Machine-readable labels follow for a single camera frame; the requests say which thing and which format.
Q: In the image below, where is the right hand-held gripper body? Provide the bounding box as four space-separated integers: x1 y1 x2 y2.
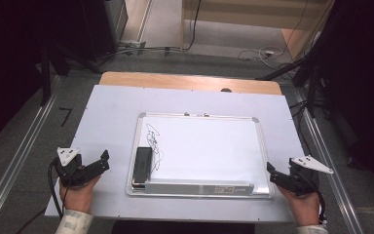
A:
285 155 335 197

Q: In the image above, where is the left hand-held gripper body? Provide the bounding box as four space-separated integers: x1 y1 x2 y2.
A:
56 146 90 188

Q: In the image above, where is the person's left hand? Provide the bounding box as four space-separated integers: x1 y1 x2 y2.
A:
58 175 102 215

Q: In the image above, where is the person's right hand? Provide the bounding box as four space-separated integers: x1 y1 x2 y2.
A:
276 185 321 227

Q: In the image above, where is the black whiteboard eraser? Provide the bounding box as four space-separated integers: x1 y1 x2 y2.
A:
131 146 154 185

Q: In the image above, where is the white table cover panel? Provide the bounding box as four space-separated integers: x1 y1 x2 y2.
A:
44 84 307 224

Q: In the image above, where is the metal-framed whiteboard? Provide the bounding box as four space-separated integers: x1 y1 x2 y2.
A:
125 111 276 200

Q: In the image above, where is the grey whiteboard pen tray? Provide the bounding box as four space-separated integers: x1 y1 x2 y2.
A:
143 179 256 197

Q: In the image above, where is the black metal stand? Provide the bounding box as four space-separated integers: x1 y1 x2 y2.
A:
39 44 54 107

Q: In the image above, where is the dark curtain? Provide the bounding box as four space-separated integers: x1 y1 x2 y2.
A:
318 0 374 203

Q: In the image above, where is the wooden table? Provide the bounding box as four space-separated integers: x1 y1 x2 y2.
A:
99 71 283 97

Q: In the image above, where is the light wooden furniture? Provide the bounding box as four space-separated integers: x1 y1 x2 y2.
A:
179 0 336 60

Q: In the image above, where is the aluminium floor rail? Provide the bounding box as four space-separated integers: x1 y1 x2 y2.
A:
0 75 63 234
291 87 366 234

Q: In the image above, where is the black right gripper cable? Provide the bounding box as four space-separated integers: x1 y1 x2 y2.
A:
300 171 327 224

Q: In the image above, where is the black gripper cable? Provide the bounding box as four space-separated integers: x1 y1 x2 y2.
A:
47 159 66 219
300 171 327 224

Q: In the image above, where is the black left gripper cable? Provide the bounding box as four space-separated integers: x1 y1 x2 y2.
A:
47 159 66 219

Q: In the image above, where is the white floor cable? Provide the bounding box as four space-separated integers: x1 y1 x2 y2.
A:
238 46 285 63

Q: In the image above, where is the black floor cable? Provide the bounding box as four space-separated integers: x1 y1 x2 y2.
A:
180 0 203 52

